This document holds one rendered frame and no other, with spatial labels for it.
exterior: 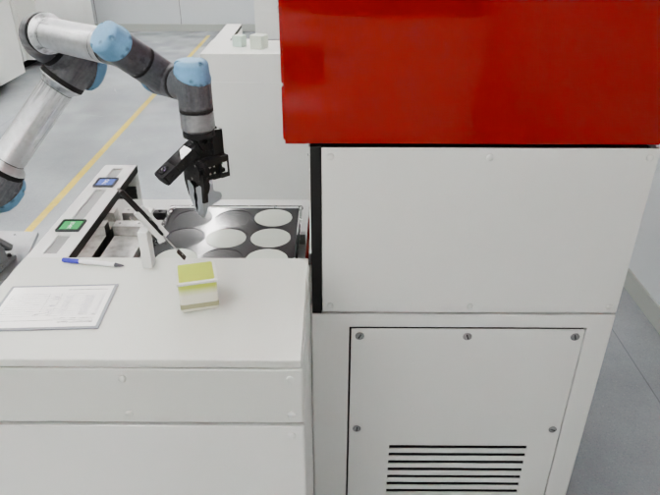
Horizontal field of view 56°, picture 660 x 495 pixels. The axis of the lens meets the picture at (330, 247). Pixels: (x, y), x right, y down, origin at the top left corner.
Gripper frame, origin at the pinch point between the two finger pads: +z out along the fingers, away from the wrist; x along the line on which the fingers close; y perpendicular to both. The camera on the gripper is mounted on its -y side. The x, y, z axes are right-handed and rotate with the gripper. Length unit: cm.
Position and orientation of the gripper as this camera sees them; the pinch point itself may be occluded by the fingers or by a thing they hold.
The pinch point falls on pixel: (199, 212)
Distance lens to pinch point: 151.2
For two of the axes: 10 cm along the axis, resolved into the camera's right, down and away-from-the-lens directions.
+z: 0.0, 8.8, 4.8
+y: 7.5, -3.2, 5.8
